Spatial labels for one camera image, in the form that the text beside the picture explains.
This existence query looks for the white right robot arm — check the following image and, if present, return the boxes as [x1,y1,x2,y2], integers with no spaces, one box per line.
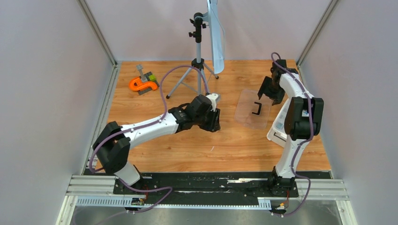
[257,59,324,196]

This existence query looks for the clear plastic lid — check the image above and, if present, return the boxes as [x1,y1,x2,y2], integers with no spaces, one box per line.
[234,89,271,130]

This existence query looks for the grey tripod stand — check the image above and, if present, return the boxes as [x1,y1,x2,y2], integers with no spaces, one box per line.
[166,12,219,99]

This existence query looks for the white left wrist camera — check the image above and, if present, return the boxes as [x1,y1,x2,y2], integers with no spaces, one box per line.
[206,93,221,112]

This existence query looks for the clear compartment tray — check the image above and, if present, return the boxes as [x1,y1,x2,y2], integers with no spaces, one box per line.
[272,98,290,134]

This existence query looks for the white plastic box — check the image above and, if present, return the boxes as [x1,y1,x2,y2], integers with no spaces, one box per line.
[267,98,290,147]

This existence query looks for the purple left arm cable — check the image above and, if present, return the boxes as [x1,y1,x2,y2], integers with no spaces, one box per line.
[69,65,210,225]

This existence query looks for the orange grey toy fixture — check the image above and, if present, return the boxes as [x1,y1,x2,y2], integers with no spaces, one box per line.
[128,64,160,95]

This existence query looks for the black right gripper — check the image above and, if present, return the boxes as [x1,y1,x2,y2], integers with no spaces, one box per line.
[258,76,285,105]

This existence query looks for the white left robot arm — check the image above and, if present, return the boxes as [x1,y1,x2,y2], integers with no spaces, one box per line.
[92,93,221,194]

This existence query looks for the white tablet panel on tripod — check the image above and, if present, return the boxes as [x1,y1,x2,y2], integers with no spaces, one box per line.
[207,0,225,74]

